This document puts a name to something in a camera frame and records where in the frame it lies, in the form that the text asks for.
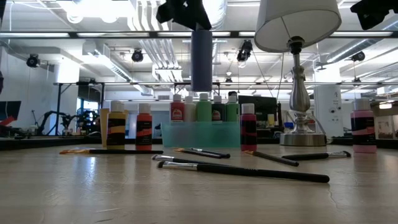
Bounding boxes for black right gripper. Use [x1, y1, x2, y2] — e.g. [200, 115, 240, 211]
[350, 0, 398, 31]

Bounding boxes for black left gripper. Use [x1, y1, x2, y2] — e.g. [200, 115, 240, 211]
[155, 0, 213, 31]

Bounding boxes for large blue paint bottle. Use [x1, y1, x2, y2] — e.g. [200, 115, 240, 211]
[190, 29, 213, 93]

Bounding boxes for large green paint bottle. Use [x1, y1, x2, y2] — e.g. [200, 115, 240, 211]
[196, 92, 213, 123]
[225, 95, 240, 123]

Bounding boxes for large red paint bottle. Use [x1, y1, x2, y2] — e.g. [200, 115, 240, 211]
[170, 94, 185, 123]

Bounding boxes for small pink paint bottle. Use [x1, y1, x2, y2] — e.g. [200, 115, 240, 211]
[350, 98, 377, 154]

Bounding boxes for small magenta paint bottle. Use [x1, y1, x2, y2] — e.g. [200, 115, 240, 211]
[240, 103, 258, 152]

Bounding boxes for small orange paint bottle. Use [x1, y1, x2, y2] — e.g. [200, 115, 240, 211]
[136, 103, 153, 152]

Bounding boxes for small yellow paint bottle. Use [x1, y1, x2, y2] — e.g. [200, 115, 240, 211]
[106, 100, 127, 151]

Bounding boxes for black background monitor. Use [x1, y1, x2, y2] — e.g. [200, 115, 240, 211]
[238, 95, 278, 123]

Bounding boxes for silver table lamp white shade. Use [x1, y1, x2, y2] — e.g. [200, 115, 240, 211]
[254, 0, 342, 147]

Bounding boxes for green translucent plastic tray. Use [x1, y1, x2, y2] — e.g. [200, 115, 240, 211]
[161, 121, 241, 149]

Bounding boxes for black paintbrush orange bristles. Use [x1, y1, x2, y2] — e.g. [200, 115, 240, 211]
[59, 148, 164, 156]
[174, 147, 223, 159]
[244, 150, 300, 167]

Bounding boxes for black paintbrush silver ferrule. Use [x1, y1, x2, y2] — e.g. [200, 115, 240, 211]
[151, 154, 224, 167]
[156, 160, 331, 184]
[281, 150, 352, 161]
[190, 147, 231, 159]

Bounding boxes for orange plastic cup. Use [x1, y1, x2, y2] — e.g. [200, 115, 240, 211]
[99, 108, 129, 149]

